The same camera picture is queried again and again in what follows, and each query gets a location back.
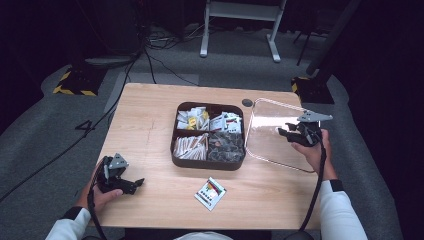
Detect colourful striped white packet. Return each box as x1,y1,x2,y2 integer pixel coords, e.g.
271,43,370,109
193,176,228,212

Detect white metal stand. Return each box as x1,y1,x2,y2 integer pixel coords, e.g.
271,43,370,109
198,0,288,64

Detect thin black floor cable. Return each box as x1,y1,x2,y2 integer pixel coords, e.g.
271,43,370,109
145,52,200,87

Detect brown compartment tray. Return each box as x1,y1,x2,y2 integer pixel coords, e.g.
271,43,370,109
170,101,247,172

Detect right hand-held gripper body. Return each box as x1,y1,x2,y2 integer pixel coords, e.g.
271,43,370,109
297,110,334,148

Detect person's right hand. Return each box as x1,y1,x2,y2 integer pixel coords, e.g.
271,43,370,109
290,128,338,182

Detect grey flat stand base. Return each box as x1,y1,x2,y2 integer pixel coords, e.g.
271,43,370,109
84,54,141,70

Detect long black floor cable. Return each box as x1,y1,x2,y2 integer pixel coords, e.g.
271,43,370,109
0,49,148,204

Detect tangle of floor cables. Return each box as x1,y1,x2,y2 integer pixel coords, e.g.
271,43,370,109
145,22,206,52

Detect black tripod legs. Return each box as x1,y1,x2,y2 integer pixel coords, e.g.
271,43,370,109
292,29,323,67

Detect right hand-held gripper cable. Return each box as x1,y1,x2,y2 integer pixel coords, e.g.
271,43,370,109
298,132,328,233

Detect person's left hand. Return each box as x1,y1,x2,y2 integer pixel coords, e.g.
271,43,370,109
75,160,124,215

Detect pile of pale stick packets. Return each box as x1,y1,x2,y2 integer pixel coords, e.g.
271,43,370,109
172,133,209,161

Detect person's white shirt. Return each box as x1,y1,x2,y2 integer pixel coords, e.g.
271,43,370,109
172,231,235,240

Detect dark slanted pole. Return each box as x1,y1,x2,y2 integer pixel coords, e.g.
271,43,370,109
305,0,363,76

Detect clear plastic lid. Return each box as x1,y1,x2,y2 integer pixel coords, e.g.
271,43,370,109
243,97,322,174

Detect hand-held gripper cable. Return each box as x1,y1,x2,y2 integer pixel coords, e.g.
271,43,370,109
86,185,108,240
298,132,328,233

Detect black yellow striped base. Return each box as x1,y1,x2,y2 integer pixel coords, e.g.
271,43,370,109
52,64,108,97
290,75,336,105

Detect pile of dark packets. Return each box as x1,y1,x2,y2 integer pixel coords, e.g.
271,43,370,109
207,132,246,164

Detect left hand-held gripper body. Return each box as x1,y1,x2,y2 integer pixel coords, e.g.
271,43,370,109
95,152,130,194

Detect left hand-held gripper cable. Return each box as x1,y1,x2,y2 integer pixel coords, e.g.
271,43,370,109
86,185,108,240

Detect pile of white yellow packets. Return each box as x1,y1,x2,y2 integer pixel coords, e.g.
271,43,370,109
176,106,211,131

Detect pile of white red packets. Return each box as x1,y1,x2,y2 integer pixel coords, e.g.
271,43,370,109
209,111,243,135

